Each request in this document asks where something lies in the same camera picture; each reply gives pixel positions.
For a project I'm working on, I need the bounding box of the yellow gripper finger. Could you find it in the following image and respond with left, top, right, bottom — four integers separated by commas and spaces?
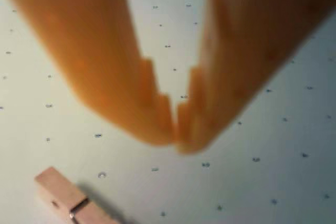
0, 0, 176, 146
177, 0, 336, 154

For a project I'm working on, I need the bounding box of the wooden clothespin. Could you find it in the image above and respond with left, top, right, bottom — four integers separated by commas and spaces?
34, 166, 124, 224

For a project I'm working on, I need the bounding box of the white dotted paper sheet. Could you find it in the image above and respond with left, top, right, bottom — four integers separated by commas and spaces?
0, 0, 336, 224

